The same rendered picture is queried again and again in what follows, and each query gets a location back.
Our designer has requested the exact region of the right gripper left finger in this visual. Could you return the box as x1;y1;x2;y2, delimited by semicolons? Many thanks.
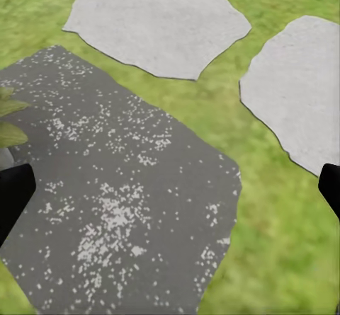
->
0;164;37;247

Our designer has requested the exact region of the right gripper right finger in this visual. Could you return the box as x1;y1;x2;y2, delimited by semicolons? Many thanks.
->
318;163;340;219

